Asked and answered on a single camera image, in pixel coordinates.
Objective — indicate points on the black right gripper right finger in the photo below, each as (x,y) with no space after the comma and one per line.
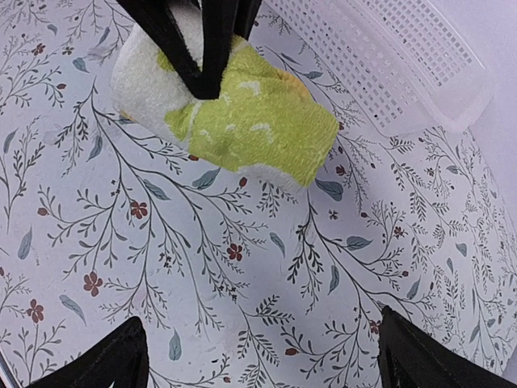
(409,357)

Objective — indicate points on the white plastic basket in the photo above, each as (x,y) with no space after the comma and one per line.
(404,63)

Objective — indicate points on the floral patterned tablecloth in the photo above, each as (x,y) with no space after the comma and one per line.
(239,283)

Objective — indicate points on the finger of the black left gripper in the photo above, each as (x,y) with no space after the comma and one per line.
(156,19)
(222,21)

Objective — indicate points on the green and white towel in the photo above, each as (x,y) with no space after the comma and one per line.
(264,122)

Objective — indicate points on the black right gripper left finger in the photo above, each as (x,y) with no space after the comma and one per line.
(120,359)

